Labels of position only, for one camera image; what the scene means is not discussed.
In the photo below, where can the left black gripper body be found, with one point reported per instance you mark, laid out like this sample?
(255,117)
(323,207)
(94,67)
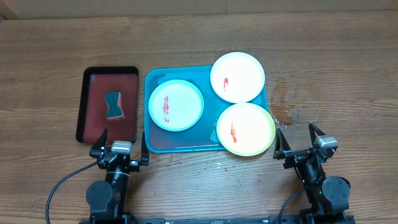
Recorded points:
(130,165)

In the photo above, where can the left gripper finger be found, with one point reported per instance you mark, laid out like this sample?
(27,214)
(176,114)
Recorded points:
(144,149)
(101,142)

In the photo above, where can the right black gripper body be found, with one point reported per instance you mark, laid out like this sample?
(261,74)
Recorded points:
(298,157)

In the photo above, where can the green and orange sponge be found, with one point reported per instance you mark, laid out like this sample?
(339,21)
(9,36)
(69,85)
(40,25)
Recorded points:
(114,105)

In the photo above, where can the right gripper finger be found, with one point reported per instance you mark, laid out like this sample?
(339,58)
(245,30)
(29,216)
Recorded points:
(316,134)
(282,147)

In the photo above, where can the yellow-green plate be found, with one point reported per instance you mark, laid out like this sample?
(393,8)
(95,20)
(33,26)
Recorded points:
(245,129)

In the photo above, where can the white plate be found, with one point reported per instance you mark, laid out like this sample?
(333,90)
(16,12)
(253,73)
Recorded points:
(237,77)

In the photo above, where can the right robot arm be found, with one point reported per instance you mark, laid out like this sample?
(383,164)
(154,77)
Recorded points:
(327,196)

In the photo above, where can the light blue plate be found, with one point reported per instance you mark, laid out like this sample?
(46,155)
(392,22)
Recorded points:
(176,105)

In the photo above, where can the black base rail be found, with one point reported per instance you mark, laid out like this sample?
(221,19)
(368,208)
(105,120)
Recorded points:
(273,219)

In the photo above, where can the black and red tray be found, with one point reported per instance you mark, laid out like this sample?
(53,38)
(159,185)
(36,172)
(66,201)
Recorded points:
(92,111)

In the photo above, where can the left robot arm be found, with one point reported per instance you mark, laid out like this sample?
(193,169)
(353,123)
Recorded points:
(107,198)

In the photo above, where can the teal plastic tray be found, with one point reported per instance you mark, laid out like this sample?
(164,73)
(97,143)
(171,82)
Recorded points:
(202,135)

